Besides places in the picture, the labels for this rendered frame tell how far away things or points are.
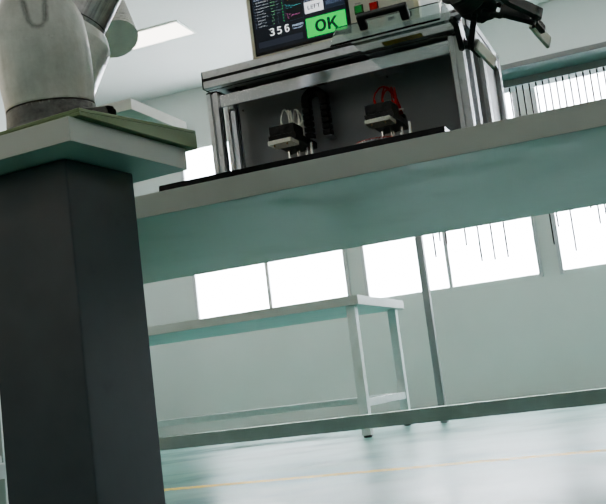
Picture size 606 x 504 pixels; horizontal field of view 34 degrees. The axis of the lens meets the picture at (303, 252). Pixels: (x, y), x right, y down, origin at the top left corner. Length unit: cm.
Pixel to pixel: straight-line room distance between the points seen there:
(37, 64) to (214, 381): 790
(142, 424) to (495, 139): 83
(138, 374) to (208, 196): 53
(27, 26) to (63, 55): 7
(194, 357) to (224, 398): 50
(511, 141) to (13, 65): 90
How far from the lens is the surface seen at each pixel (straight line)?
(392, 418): 290
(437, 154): 193
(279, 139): 235
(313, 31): 250
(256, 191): 204
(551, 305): 858
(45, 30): 175
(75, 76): 174
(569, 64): 588
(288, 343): 918
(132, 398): 168
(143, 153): 170
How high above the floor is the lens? 30
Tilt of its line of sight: 8 degrees up
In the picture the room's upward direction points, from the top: 7 degrees counter-clockwise
